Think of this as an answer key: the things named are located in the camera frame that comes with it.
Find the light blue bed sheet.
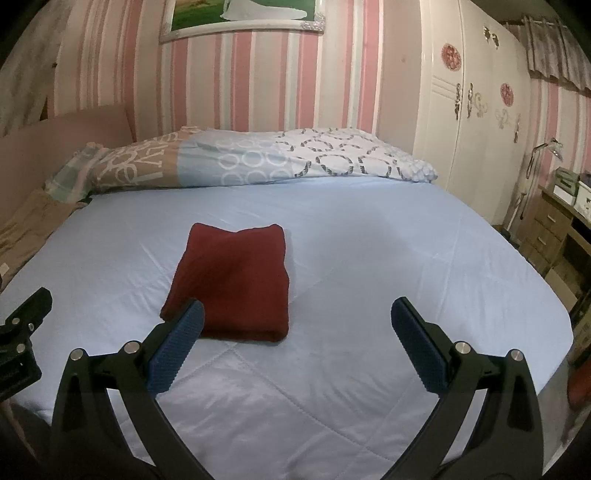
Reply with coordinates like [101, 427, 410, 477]
[0, 178, 574, 480]

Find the dark red shirt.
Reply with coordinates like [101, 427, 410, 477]
[160, 223, 290, 343]

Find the beige patterned blanket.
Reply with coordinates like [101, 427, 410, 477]
[0, 189, 88, 287]

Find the patterned blue and beige pillow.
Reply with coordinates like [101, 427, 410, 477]
[45, 126, 439, 204]

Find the white and green box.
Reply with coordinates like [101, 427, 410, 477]
[554, 168, 581, 206]

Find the pink padded headboard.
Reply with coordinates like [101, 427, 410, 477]
[0, 104, 137, 185]

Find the white framed wall picture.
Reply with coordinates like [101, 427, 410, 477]
[159, 0, 326, 44]

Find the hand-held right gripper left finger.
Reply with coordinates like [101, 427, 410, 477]
[50, 299, 206, 480]

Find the pale sheer curtain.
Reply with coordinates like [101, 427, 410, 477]
[0, 4, 70, 136]

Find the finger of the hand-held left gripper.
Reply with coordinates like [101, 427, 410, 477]
[4, 287, 53, 334]

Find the wooden desk with drawers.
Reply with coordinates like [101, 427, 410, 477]
[519, 185, 591, 315]

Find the desk lamp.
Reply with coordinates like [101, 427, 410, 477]
[505, 137, 564, 232]

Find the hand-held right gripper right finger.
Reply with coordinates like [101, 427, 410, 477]
[390, 296, 544, 480]

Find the grey floral curtain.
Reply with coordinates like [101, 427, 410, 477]
[522, 14, 591, 97]

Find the white flower-decorated wardrobe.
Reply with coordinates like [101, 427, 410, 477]
[412, 0, 532, 227]

